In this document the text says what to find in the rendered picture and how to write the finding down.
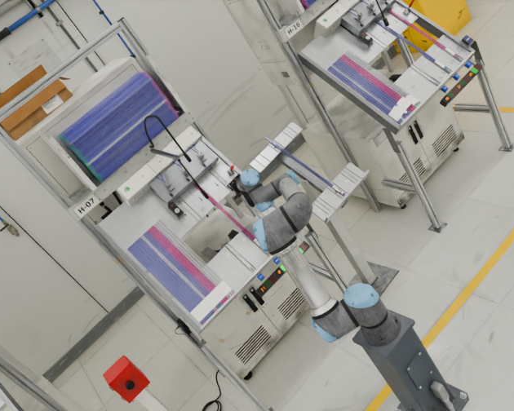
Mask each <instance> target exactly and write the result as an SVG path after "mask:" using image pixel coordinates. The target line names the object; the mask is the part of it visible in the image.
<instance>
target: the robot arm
mask: <svg viewBox="0 0 514 411"><path fill-rule="evenodd" d="M298 184H299V179H298V178H297V176H296V174H295V173H294V171H293V170H288V171H287V172H285V173H283V174H282V175H280V176H279V177H277V178H276V179H274V180H273V181H272V182H270V183H268V184H266V185H265V186H263V185H262V183H261V182H260V181H259V173H258V172H257V171H256V170H253V169H248V170H245V171H244V172H243V173H242V174H241V175H240V174H238V175H237V176H236V177H235V178H234V179H233V180H232V181H231V182H230V183H229V184H228V185H227V186H228V187H229V186H230V187H229V191H230V192H231V193H232V194H233V195H234V199H235V200H236V199H237V198H238V197H240V196H241V195H243V196H244V198H245V199H246V201H247V203H248V204H249V206H251V207H254V206H256V207H257V208H258V210H259V211H260V212H264V211H265V210H267V209H269V208H270V207H272V206H274V202H273V201H274V200H275V199H277V198H278V197H279V196H281V195H282V196H283V197H284V198H285V200H286V203H285V204H283V205H281V206H280V207H278V208H277V209H275V210H274V211H272V212H271V213H269V214H267V215H266V216H264V217H263V218H261V219H260V220H259V221H257V222H256V223H255V224H254V225H253V230H254V233H255V236H256V238H257V240H258V242H259V244H260V246H261V248H262V250H263V252H264V253H267V252H269V253H270V254H271V255H272V256H275V257H278V259H279V260H280V262H281V264H282V266H283V267H284V268H285V270H286V271H287V273H288V274H289V276H290V278H291V279H292V281H293V282H294V283H295V285H296V286H297V288H298V290H299V292H300V293H301V294H302V295H303V297H304V299H305V300H306V302H307V303H308V305H309V306H310V308H311V312H310V315H311V317H312V318H311V320H310V322H311V324H312V326H313V327H314V329H315V330H316V331H317V332H318V333H319V335H320V336H321V337H322V338H323V339H324V340H325V341H326V342H328V343H332V342H334V341H336V340H338V339H341V338H342V337H343V336H344V335H346V334H348V333H349V332H351V331H353V330H354V329H356V328H357V327H359V326H360V325H361V329H362V334H363V337H364V339H365V340H366V341H367V342H368V343H369V344H370V345H372V346H376V347H381V346H385V345H387V344H389V343H391V342H392V341H394V340H395V339H396V338H397V336H398V334H399V333H400V331H401V322H400V321H399V320H398V318H397V316H396V315H395V314H393V313H392V312H390V311H389V310H388V309H387V308H386V307H385V306H384V304H383V302H382V300H381V299H380V297H379V294H378V293H377V292H376V291H375V290H374V288H373V287H372V286H371V285H368V284H363V283H359V284H355V285H352V286H350V287H349V288H347V289H346V292H345V293H344V295H343V299H342V300H340V301H338V300H337V298H335V297H331V296H330V295H329V294H328V292H327V291H326V289H325V287H324V286H323V284H322V283H321V282H320V280H319V278H318V277H317V275H316V273H315V272H314V271H313V269H312V268H311V266H310V265H309V263H308V261H307V259H306V258H305V257H304V255H303V254H302V252H301V251H300V249H299V247H298V246H297V245H296V242H297V237H296V235H295V234H296V233H297V232H299V231H301V230H302V229H303V228H305V226H306V225H307V224H308V222H309V220H310V218H311V216H312V208H313V206H312V200H311V199H310V197H309V196H308V195H307V194H306V193H304V192H302V191H301V189H300V188H299V186H298Z"/></svg>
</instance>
